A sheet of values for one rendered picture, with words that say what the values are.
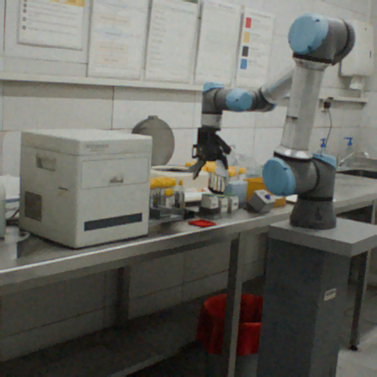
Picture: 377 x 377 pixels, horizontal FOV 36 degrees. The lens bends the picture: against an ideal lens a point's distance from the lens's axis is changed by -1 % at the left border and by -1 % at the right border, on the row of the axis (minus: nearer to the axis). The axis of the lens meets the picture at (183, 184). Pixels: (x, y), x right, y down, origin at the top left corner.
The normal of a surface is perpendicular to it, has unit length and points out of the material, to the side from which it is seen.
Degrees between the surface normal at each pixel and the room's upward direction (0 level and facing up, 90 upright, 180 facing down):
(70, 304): 90
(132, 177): 90
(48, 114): 90
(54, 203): 90
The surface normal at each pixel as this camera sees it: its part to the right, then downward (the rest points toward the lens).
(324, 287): 0.75, 0.15
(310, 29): -0.75, -0.06
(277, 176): -0.79, 0.19
